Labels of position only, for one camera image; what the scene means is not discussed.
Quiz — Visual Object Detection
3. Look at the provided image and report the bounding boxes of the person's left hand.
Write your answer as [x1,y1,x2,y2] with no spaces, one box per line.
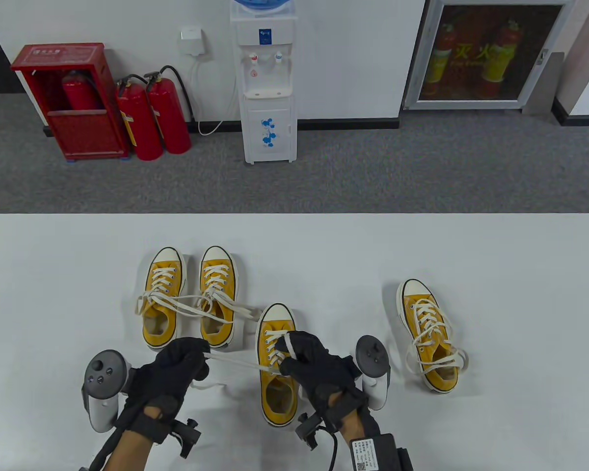
[123,338,212,445]

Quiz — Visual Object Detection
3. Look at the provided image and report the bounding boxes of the person's right hand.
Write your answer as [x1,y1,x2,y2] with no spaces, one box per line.
[280,331,369,427]

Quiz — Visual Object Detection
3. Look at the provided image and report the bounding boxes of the yellow shoe with white laces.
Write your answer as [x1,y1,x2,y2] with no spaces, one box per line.
[190,303,305,426]
[135,247,236,351]
[195,245,265,350]
[397,278,472,394]

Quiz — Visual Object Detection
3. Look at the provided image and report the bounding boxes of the person's right forearm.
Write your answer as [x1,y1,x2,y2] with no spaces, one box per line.
[336,410,413,471]

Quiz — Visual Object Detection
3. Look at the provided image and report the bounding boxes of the person's left forearm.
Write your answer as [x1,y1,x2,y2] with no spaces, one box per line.
[102,427,152,471]

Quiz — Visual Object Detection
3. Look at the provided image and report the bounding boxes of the gray tracking controller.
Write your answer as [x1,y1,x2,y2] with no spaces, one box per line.
[356,335,391,410]
[82,349,128,433]

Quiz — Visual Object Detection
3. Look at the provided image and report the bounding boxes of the red fire extinguisher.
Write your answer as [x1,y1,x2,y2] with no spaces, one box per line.
[144,65,195,155]
[61,70,101,112]
[114,75,163,161]

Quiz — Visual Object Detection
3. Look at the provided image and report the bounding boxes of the red extinguisher floor cabinet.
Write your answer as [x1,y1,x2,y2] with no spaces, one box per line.
[10,43,131,162]

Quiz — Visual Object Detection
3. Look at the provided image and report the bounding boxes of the white water dispenser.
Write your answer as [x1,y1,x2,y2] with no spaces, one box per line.
[229,5,297,165]

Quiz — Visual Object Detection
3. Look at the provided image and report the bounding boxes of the red extinguisher behind glass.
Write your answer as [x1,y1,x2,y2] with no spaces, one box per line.
[481,20,523,99]
[425,22,458,96]

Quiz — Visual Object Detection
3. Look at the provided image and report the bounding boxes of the gray metal panel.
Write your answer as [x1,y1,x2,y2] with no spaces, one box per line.
[523,51,565,116]

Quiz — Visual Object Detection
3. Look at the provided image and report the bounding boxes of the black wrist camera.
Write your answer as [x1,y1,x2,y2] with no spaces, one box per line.
[294,414,324,451]
[169,418,202,459]

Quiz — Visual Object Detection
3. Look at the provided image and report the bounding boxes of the black cable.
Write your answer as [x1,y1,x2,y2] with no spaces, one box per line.
[319,426,339,471]

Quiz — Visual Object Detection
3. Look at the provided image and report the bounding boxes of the white power cable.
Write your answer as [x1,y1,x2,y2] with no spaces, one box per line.
[190,56,239,136]

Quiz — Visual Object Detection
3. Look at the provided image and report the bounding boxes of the white wall box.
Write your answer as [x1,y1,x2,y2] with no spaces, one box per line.
[179,27,212,59]

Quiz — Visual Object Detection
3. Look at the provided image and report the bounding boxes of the glass door wall cabinet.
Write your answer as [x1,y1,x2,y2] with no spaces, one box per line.
[402,0,577,111]

